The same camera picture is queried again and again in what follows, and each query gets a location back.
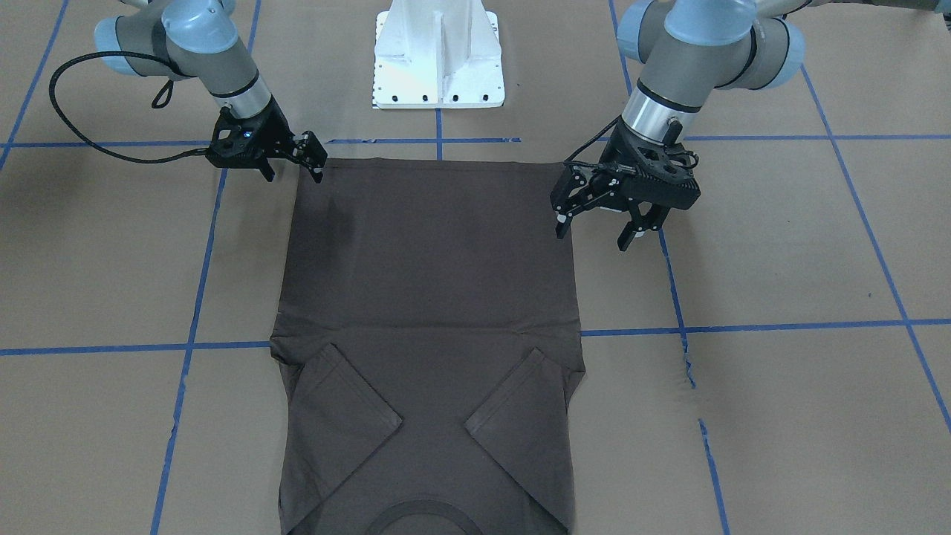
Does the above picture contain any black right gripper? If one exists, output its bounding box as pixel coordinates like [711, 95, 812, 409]
[205, 98, 328, 184]

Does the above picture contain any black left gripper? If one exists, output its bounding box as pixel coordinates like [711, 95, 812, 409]
[550, 117, 701, 253]

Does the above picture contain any dark brown t-shirt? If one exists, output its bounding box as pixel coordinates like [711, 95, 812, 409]
[270, 158, 585, 534]

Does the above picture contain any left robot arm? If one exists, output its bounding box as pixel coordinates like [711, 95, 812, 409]
[550, 1, 813, 250]

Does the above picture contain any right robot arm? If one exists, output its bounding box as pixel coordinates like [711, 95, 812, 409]
[93, 1, 328, 182]

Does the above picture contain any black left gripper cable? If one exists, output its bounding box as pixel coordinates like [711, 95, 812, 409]
[562, 134, 701, 179]

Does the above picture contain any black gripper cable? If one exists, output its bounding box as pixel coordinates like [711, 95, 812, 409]
[48, 51, 216, 165]
[562, 134, 701, 179]

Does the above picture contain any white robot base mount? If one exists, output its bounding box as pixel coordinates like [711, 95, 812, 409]
[371, 1, 506, 109]

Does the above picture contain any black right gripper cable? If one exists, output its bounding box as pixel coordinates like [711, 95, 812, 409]
[48, 51, 216, 165]

